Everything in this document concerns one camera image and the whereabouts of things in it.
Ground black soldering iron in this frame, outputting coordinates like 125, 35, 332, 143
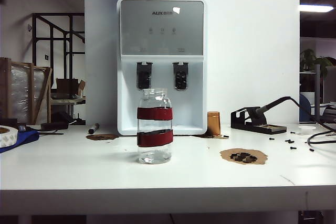
256, 95, 292, 116

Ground golden cylindrical canister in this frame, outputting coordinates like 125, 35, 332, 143
207, 110, 221, 135

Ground grey monitor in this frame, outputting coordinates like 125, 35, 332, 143
322, 66, 336, 104

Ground black scrap pieces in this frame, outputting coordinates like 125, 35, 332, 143
229, 152, 258, 163

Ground blue chair back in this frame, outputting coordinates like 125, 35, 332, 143
300, 93, 313, 123

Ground black soldering iron stand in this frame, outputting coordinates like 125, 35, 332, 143
230, 106, 287, 134

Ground black under-table bracket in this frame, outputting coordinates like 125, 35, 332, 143
299, 209, 324, 221

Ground wooden crate with plastic wrap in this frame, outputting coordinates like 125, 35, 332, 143
0, 57, 53, 125

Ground ceiling light panel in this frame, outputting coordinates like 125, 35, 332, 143
300, 4, 334, 13

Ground white water dispenser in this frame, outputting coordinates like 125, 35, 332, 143
117, 0, 208, 136

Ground blue cloth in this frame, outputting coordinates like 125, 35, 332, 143
0, 129, 40, 153

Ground brown stain patch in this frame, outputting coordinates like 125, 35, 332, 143
195, 132, 224, 139

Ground round wooden side table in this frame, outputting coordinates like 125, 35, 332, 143
50, 95, 87, 125

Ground white tape roll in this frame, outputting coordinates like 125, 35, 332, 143
0, 125, 19, 148

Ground white backdrop board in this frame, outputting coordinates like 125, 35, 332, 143
83, 0, 301, 135

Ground round brown paper patch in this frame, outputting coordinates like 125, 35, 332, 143
219, 147, 269, 166

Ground thick black iron cable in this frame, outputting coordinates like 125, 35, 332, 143
288, 95, 336, 145

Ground green potted plant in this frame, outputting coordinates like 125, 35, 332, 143
300, 48, 336, 72

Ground white round lid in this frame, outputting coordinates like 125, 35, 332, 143
298, 125, 318, 133

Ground open brown cardboard box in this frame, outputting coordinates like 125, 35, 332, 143
55, 78, 87, 97

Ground flat black box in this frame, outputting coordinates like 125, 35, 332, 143
0, 117, 18, 126

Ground clear glass bottle red belts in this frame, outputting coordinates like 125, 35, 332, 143
136, 88, 174, 165

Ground black bag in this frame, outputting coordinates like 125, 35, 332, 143
51, 111, 77, 125

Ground grey metal pole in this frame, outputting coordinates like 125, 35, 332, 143
314, 63, 321, 123

